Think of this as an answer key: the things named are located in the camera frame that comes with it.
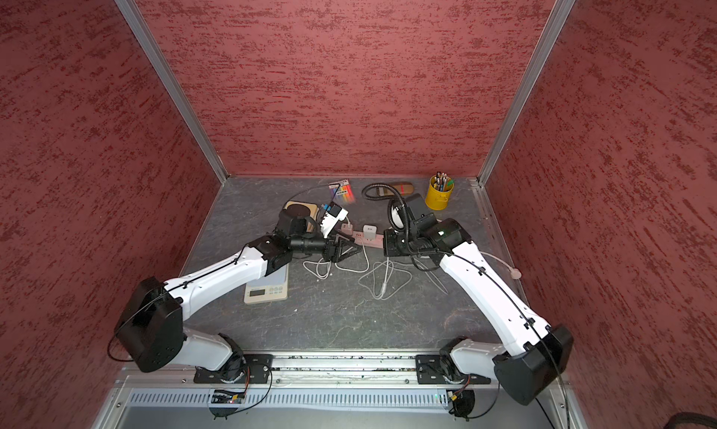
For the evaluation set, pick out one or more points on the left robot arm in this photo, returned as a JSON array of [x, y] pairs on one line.
[[152, 328]]

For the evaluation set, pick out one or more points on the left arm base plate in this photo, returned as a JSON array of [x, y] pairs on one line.
[[251, 369]]

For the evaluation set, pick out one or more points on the blue top electronic scale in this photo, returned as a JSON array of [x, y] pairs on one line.
[[274, 287]]

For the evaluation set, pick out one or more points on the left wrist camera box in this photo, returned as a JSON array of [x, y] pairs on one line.
[[333, 214]]

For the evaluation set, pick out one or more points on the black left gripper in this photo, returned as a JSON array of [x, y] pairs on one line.
[[338, 245]]

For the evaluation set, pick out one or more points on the rainbow marker pack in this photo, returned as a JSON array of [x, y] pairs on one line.
[[342, 192]]

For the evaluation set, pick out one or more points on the aluminium corner post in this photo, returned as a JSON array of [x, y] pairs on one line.
[[541, 53], [141, 31]]

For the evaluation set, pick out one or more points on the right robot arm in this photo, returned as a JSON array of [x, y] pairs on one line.
[[533, 354]]

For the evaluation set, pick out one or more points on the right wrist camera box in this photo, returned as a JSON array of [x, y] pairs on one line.
[[394, 216]]

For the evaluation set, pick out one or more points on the aluminium corner post left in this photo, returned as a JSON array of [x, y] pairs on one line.
[[141, 31]]

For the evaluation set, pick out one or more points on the plaid pencil case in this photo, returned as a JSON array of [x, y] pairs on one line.
[[404, 189]]

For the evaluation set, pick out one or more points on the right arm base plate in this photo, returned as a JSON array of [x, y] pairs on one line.
[[439, 369]]

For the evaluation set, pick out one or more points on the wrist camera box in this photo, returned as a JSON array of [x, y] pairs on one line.
[[394, 216], [333, 214]]

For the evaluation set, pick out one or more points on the aluminium corner post right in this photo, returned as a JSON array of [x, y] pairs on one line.
[[541, 53]]

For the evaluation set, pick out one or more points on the pink power strip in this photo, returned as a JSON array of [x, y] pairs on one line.
[[359, 238]]

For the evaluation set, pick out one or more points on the white square charger block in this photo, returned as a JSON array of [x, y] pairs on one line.
[[369, 232]]

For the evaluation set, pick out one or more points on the yellow pen holder cup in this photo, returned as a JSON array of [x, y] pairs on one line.
[[440, 190]]

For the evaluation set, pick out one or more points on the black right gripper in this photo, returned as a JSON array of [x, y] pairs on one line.
[[390, 244]]

